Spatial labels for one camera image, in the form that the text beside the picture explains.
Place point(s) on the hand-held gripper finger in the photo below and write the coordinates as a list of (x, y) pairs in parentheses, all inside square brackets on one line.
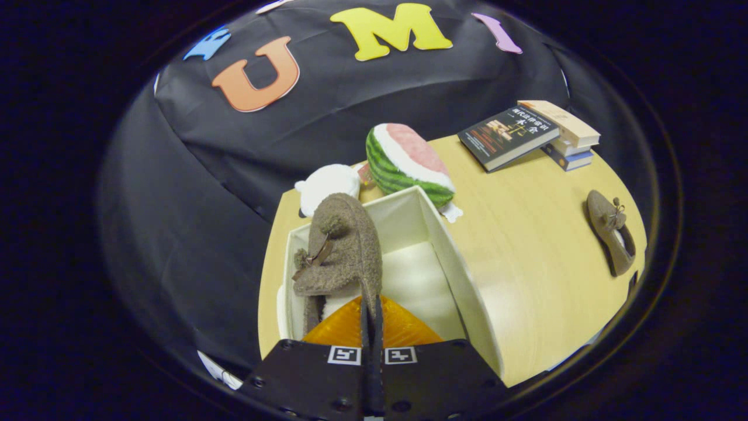
[(367, 362), (378, 362)]

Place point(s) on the pale lidded storage box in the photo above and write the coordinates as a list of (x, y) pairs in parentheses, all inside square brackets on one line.
[(421, 275)]

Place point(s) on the brown fuzzy shoe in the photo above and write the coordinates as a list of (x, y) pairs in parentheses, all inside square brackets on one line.
[(350, 251), (608, 228)]

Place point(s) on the white paper sheet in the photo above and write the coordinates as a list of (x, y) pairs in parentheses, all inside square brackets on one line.
[(221, 371)]

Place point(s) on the white plush toy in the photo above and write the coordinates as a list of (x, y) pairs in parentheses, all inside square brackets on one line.
[(327, 184)]

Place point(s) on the watermelon slice plush toy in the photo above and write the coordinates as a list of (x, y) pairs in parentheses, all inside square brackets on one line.
[(403, 158)]

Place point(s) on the black cover book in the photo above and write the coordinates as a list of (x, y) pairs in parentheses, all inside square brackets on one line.
[(508, 137)]

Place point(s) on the blue cover book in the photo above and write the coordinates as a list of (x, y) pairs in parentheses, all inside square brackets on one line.
[(575, 162)]

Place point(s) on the thin pale book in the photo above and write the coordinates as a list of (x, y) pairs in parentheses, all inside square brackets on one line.
[(575, 149)]

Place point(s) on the beige cover book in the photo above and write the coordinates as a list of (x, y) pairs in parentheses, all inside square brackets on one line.
[(564, 124)]

